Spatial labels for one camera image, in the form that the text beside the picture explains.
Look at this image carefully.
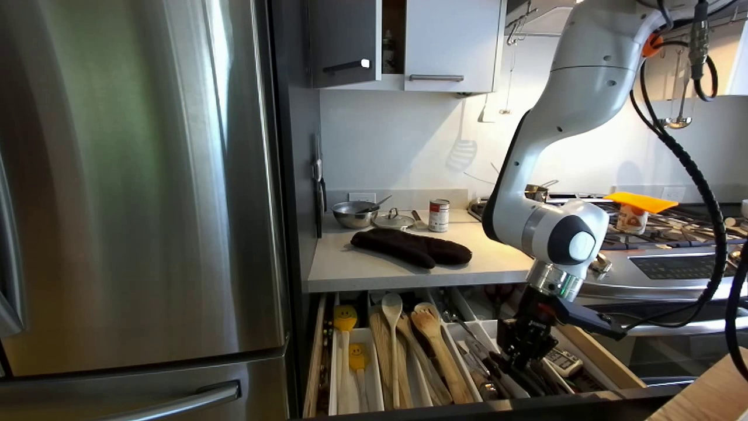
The glass pot lid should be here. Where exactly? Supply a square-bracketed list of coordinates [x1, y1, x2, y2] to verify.
[372, 206, 415, 234]

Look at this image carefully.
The steel range hood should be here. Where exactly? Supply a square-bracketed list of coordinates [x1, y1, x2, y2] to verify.
[504, 0, 584, 37]

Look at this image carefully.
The red and white tin can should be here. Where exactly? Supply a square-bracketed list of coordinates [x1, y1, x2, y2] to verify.
[427, 196, 452, 236]

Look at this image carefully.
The stainless steel gas stove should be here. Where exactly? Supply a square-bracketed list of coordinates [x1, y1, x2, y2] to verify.
[464, 187, 748, 387]

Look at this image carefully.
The white slotted turner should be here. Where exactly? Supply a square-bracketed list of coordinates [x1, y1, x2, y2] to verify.
[443, 98, 479, 175]

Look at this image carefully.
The large wooden spoon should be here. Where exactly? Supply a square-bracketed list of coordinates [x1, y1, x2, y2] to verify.
[408, 300, 479, 407]

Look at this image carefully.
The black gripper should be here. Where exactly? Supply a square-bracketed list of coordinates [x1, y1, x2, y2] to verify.
[494, 287, 566, 376]

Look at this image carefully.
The black oven mitt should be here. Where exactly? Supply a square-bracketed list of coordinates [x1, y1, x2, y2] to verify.
[347, 225, 475, 272]

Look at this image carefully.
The stainless steel refrigerator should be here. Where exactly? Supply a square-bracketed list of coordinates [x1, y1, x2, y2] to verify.
[0, 0, 321, 421]

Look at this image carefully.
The yellow handled brush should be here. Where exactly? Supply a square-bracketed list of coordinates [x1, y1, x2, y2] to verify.
[332, 305, 361, 417]

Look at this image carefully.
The black plastic utensil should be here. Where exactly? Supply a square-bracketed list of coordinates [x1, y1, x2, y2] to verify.
[489, 352, 551, 401]

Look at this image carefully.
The small wooden spoon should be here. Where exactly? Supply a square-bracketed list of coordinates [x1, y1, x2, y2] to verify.
[378, 290, 408, 409]

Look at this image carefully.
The white upper wall cabinet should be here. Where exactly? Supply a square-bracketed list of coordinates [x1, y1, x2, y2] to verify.
[299, 0, 504, 96]

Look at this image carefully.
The white cutlery organizer tray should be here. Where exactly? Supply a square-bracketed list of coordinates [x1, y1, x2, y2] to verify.
[325, 287, 622, 417]

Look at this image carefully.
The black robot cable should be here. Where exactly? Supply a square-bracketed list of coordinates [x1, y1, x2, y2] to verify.
[623, 0, 748, 363]

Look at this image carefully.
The open wooden kitchen drawer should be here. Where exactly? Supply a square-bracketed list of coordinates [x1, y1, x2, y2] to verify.
[299, 284, 681, 421]

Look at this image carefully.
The white digital kitchen timer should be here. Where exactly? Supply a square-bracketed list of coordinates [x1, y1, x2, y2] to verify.
[541, 346, 586, 379]

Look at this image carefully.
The steel bowl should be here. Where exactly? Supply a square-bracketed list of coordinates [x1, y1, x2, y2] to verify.
[328, 196, 385, 232]

